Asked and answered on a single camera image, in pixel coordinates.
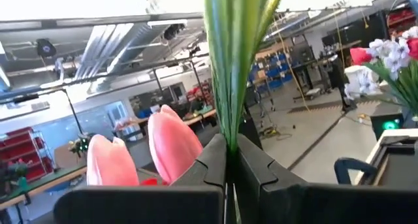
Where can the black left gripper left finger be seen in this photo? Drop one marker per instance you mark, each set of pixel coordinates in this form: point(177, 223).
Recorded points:
point(147, 207)

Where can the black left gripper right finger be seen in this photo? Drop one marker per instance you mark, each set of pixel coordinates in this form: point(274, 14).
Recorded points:
point(310, 207)

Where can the red flower bunch green stems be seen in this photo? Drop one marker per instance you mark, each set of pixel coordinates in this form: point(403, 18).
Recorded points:
point(151, 182)
point(235, 54)

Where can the pink tulip green stem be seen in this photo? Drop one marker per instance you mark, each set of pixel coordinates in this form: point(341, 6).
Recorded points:
point(170, 142)
point(111, 162)

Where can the white flower bunch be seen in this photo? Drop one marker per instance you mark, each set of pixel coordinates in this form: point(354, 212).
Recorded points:
point(395, 57)

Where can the red tulip green stem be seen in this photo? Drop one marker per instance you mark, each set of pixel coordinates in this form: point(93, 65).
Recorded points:
point(359, 55)
point(413, 49)

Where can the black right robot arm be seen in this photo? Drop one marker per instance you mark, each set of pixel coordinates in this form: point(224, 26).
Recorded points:
point(379, 126)

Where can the background robot green lights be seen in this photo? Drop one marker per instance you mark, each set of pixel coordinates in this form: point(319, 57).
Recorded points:
point(80, 145)

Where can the person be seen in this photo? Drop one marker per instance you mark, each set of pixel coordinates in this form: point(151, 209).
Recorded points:
point(197, 103)
point(338, 80)

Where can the red bin shelf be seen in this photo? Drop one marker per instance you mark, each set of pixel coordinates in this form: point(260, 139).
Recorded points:
point(23, 145)

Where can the blue bin shelf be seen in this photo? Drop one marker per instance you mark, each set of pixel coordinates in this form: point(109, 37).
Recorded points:
point(274, 72)

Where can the silver ceiling ducts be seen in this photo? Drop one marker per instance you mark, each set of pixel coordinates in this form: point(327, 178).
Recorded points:
point(107, 51)

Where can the black round ceiling speaker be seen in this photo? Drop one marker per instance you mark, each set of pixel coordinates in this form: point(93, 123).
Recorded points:
point(45, 47)

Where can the black aluminium table frame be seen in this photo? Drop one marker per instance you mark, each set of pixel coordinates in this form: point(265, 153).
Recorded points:
point(392, 149)

